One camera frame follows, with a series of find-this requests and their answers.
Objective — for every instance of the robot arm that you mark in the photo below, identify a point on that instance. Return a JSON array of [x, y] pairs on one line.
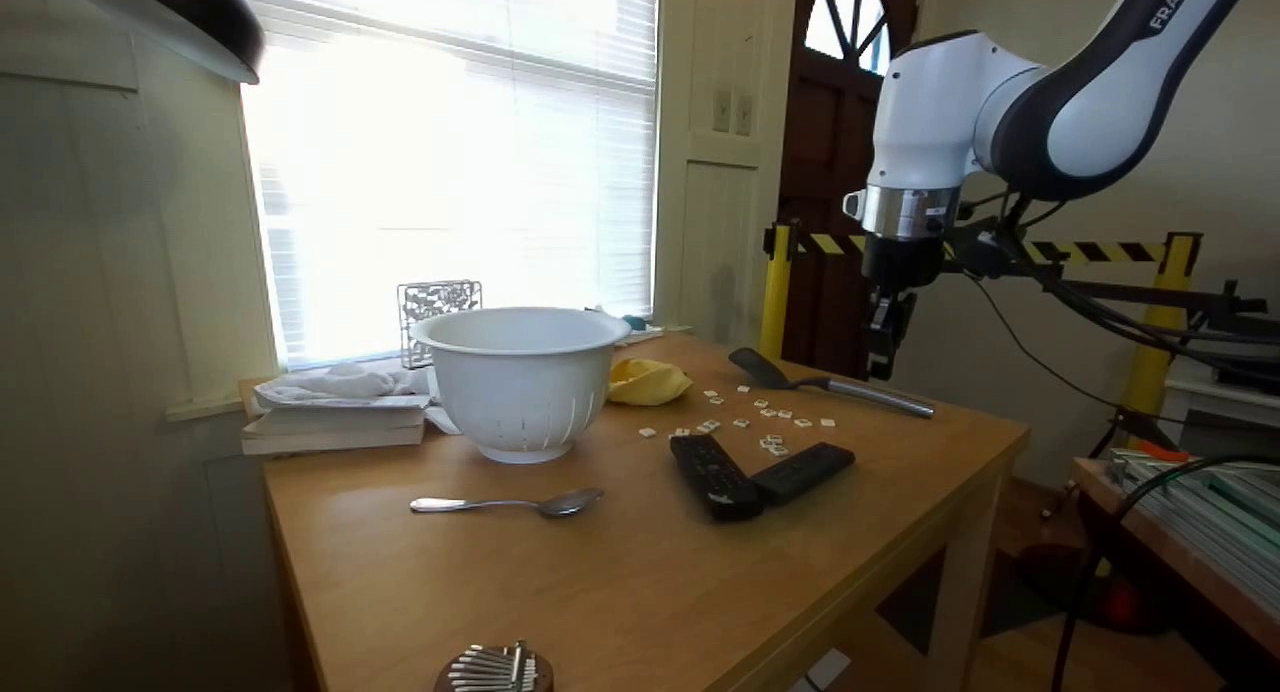
[[940, 102]]

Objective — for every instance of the wooden kalimba with metal tines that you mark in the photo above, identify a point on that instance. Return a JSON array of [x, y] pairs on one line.
[[495, 670]]

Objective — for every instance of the short black remote control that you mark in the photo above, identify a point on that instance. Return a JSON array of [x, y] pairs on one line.
[[803, 471]]

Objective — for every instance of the window with white blinds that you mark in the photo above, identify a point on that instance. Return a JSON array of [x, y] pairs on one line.
[[450, 152]]

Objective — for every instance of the yellow cloth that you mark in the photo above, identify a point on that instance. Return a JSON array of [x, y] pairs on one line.
[[648, 382]]

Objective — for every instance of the black rounded lamp shade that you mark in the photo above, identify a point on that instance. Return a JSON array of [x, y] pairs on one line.
[[190, 12]]

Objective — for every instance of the yellow black striped barrier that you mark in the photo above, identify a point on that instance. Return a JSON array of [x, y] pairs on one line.
[[776, 302]]

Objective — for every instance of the white cabinet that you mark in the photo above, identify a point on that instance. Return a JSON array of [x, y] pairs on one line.
[[1220, 402]]

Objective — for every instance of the black tripod stand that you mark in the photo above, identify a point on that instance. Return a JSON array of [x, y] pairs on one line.
[[1150, 294]]

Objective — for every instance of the ornate metal rack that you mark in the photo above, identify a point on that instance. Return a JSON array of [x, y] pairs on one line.
[[425, 300]]

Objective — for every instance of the cluster of small white tiles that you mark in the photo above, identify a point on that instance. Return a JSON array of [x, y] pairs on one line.
[[772, 443]]

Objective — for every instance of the dark brown door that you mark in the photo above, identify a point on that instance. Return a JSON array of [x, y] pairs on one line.
[[830, 152]]

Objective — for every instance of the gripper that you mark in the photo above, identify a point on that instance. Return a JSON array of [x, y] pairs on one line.
[[898, 260]]

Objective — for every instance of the silver metal spoon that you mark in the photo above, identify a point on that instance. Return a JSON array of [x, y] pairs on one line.
[[565, 502]]

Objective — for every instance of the white cloth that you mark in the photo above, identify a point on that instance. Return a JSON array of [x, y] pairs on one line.
[[340, 384]]

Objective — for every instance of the stack of books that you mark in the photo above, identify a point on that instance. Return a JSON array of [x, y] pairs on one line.
[[335, 427]]

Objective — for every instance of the long black remote control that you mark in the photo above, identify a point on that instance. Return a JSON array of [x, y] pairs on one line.
[[712, 474]]

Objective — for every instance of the wall switch plate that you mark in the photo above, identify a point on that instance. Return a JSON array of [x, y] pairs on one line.
[[744, 115], [721, 111]]

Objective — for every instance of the stack of grey teal boards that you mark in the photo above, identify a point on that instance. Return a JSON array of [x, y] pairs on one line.
[[1215, 522]]

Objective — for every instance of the white plastic colander bowl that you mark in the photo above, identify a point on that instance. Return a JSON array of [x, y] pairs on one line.
[[520, 382]]

